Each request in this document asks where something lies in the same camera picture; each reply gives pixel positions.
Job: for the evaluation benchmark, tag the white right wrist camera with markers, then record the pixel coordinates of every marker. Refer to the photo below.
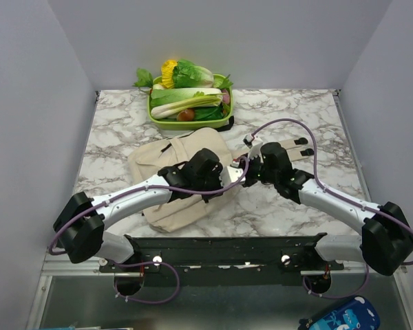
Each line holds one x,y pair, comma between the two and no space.
254,143

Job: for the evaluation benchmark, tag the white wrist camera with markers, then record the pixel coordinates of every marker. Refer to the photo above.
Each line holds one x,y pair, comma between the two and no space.
231,176
254,143

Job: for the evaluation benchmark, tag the napa cabbage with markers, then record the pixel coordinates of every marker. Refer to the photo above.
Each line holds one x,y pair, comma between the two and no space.
165,103

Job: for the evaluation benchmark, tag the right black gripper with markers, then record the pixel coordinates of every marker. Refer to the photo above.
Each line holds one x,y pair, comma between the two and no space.
250,180

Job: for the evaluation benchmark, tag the green leafy lettuce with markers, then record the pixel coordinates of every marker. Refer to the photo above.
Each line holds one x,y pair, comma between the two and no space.
188,74

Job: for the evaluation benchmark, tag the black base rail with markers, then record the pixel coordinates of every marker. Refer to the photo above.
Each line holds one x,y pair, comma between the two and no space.
224,261

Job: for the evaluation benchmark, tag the yellow corn flower vegetable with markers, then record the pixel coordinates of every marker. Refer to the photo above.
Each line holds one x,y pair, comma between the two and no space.
167,73

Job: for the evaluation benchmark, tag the aluminium frame rail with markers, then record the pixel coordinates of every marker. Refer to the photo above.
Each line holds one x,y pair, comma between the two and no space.
81,297

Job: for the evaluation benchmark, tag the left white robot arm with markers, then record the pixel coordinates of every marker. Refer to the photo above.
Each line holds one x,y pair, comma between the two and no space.
81,225

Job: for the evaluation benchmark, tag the beige canvas backpack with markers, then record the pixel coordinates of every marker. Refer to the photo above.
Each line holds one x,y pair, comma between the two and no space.
183,209

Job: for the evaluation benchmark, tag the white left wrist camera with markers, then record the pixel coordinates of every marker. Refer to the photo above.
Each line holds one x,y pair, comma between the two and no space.
231,176

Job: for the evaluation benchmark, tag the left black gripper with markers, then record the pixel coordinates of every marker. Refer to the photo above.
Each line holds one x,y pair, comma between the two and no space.
216,174

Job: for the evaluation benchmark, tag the green vegetable tray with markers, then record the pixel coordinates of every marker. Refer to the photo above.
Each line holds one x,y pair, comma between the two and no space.
191,108

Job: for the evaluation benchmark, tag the brown mushroom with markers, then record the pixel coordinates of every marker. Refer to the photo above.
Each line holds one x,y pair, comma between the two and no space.
186,115

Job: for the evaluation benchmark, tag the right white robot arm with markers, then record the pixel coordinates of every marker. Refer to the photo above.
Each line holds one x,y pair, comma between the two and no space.
382,238

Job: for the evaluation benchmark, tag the blue pencil case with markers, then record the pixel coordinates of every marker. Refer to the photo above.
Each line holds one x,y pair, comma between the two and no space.
355,312

